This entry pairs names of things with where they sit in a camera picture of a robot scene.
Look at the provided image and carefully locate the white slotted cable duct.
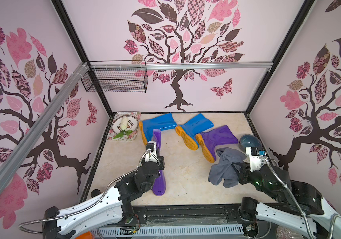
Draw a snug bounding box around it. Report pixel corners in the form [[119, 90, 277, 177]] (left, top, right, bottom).
[[92, 225, 244, 239]]

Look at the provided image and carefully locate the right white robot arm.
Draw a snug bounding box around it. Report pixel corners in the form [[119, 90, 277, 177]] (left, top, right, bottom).
[[231, 163, 341, 239]]

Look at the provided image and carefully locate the grey-blue bowl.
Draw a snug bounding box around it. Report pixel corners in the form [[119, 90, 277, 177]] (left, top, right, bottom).
[[239, 134, 262, 152]]

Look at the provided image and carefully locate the blue boot on left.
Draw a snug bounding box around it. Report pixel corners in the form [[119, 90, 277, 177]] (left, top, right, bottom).
[[139, 113, 177, 145]]

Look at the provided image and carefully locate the brown cylinder bottle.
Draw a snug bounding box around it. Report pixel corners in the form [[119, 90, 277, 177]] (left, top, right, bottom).
[[90, 189, 101, 198]]

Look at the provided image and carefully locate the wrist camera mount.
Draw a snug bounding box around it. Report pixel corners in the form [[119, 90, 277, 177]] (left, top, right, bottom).
[[246, 147, 267, 172], [144, 141, 159, 163]]

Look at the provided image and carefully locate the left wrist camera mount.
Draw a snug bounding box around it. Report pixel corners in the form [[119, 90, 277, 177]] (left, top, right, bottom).
[[144, 141, 159, 163]]

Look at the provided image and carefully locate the purple boot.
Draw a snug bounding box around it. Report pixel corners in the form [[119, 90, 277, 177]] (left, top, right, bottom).
[[152, 129, 166, 196], [195, 125, 239, 163]]

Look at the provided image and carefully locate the orange round object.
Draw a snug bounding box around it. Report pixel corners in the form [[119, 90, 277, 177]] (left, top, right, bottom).
[[75, 232, 95, 239]]

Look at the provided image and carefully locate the grey cloth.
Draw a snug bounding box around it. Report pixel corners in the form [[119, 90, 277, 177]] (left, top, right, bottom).
[[208, 147, 247, 188]]

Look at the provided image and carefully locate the left aluminium rail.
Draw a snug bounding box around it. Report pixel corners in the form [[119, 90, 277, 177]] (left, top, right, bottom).
[[0, 63, 88, 194]]

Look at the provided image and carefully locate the blue boot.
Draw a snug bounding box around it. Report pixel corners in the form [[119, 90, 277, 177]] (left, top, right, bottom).
[[175, 114, 213, 150], [139, 113, 177, 145]]

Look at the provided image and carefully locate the white patterned plate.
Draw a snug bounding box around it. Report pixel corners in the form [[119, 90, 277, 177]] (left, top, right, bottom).
[[112, 115, 139, 134]]

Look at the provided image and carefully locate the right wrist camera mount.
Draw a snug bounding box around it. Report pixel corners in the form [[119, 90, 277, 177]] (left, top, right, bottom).
[[246, 147, 267, 172]]

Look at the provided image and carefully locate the round wire fan guard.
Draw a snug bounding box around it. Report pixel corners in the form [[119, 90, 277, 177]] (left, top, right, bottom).
[[276, 226, 304, 239]]

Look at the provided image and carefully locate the black wire basket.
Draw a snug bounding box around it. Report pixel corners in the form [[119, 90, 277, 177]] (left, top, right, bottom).
[[81, 60, 149, 93]]

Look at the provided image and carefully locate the blue boot on right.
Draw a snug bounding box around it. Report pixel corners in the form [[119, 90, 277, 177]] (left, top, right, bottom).
[[175, 114, 213, 150]]

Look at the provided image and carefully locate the aluminium rail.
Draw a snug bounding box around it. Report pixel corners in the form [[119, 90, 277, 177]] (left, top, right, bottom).
[[0, 63, 88, 194], [90, 62, 273, 70]]

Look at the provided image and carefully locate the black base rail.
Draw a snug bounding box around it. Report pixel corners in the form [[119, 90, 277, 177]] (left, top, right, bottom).
[[59, 204, 318, 239]]

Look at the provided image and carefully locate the back aluminium rail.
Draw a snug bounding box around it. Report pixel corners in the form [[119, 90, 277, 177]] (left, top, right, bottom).
[[90, 62, 273, 70]]

